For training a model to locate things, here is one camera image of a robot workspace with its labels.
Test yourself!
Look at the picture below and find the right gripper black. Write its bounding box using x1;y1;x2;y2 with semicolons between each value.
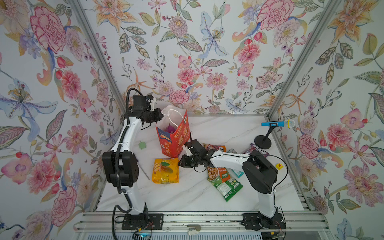
177;154;201;168

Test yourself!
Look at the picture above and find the red paper gift bag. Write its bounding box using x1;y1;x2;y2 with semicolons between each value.
156;105;190;158

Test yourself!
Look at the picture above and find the yellow snack packet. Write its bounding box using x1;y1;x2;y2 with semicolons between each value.
152;159;179;185

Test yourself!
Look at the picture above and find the orange candy snack packet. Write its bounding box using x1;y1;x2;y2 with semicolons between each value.
203;144;227;152

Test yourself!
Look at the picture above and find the purple snack packet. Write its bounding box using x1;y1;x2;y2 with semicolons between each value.
165;124;177;135

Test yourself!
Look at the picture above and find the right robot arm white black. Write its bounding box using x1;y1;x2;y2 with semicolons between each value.
178;139;281;223

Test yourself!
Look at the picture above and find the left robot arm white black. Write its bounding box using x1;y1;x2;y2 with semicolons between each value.
102;88;163;223

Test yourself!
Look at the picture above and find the orange green noodle packet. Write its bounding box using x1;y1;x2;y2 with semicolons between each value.
207;167;231;184

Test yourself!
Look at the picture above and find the small green toy piece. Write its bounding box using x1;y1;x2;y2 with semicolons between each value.
138;141;147;150

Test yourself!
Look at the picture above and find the green snack packet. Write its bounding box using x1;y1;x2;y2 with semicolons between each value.
212;178;243;202

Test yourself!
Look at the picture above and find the teal snack packet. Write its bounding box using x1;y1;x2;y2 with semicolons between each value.
227;148;245;179

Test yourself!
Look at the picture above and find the magenta striped snack packet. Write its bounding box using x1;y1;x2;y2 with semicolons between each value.
244;143;269;157

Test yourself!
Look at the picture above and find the small yellow toy block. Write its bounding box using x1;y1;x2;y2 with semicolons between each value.
276;163;284;170

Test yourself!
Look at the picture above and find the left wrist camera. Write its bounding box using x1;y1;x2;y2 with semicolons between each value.
146;95;156;111

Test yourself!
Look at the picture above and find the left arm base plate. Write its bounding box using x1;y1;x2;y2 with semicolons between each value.
122;214;164;230

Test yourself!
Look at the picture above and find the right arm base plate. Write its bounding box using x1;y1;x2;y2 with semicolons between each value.
241;212;286;231

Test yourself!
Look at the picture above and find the aluminium mounting rail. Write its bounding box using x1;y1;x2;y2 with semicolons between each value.
74;211;329;233

